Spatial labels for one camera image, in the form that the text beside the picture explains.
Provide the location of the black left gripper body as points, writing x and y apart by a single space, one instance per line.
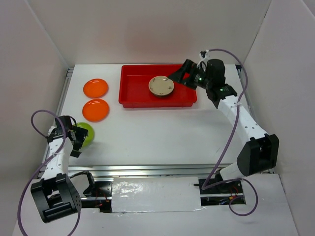
80 134

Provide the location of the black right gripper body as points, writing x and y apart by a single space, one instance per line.
202 80

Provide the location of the cream plate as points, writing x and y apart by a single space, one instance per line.
162 95
160 85

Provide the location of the green plate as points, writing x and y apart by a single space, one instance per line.
90 136

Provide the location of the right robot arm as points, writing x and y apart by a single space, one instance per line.
260 149

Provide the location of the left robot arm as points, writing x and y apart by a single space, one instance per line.
54 195

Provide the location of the red plastic bin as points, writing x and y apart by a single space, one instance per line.
134 87

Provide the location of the near orange plate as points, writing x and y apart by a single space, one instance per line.
95 110

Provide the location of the orange plate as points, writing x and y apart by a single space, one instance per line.
95 88
95 110

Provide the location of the far orange plate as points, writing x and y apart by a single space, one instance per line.
95 88

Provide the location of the white foil cover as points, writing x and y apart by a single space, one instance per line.
157 194

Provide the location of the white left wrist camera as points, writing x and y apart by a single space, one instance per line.
50 131

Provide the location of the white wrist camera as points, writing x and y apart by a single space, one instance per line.
50 131
204 56

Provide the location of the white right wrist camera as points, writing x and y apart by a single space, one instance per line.
204 56

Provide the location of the aluminium rail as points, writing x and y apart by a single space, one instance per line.
144 170

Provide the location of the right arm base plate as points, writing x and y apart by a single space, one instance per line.
233 187

